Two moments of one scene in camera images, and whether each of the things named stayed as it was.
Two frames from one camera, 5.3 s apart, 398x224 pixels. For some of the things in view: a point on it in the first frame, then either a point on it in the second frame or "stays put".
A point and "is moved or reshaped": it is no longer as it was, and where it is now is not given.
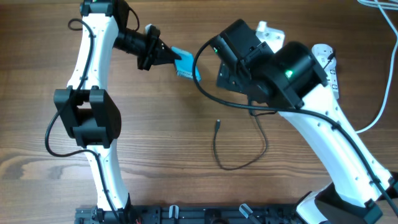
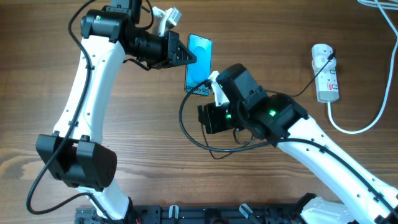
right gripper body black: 234,82 -> 220,118
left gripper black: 156,46 -> 173,45
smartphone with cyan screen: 184,66 is moved or reshaped
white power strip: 321,53 stays put
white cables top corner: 386,4 stays put
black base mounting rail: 195,214 stays put
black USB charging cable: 217,123 -> 244,144
